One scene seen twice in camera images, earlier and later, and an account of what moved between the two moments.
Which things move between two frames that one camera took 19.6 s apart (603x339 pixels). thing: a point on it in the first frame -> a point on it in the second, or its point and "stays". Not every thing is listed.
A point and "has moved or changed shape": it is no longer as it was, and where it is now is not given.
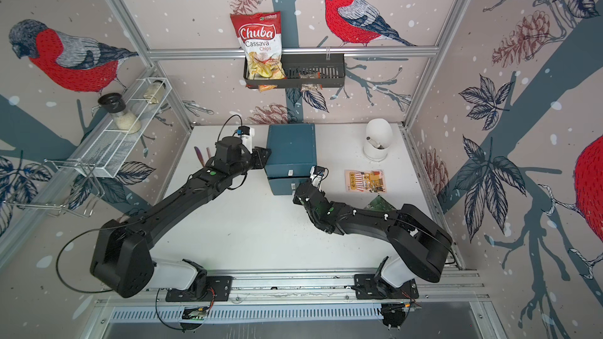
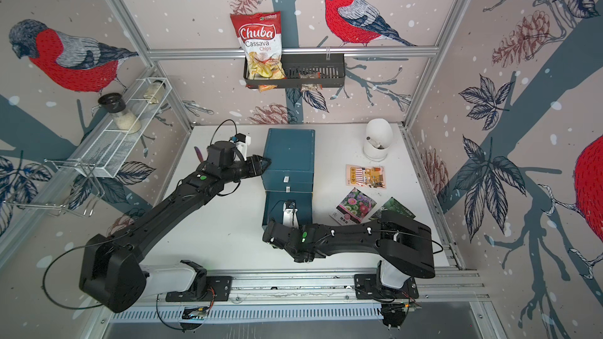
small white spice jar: (155, 92) stays
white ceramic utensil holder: (381, 131) stays
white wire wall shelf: (75, 184) stays
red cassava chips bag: (261, 34) stays
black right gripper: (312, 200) -> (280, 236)
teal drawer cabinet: (293, 150) has moved or changed shape
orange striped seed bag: (365, 181) has moved or changed shape
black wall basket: (302, 73) stays
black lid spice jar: (115, 105) stays
